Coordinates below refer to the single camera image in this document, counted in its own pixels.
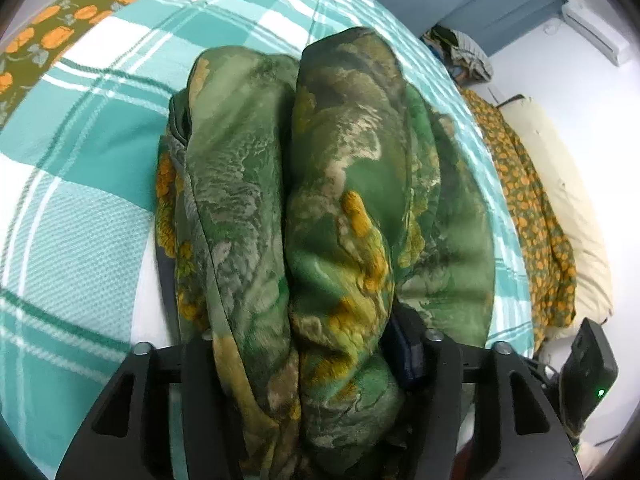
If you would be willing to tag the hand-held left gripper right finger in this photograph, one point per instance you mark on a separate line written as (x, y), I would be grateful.
(405, 357)

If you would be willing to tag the orange floral quilt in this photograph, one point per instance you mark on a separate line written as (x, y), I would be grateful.
(535, 220)

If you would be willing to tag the green landscape print jacket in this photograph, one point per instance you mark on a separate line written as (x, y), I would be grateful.
(325, 185)

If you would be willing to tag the pile of clothes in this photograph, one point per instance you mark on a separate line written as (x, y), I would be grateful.
(465, 52)

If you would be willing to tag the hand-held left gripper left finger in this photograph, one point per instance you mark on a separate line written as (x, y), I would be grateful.
(200, 385)

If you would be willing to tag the orange floral bedsheet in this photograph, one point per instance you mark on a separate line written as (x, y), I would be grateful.
(75, 15)

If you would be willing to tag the teal plaid blanket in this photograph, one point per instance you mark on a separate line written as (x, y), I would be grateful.
(90, 170)

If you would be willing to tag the cream pillow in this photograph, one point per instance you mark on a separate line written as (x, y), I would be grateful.
(575, 210)

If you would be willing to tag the white air conditioner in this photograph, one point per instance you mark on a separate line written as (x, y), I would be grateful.
(595, 30)

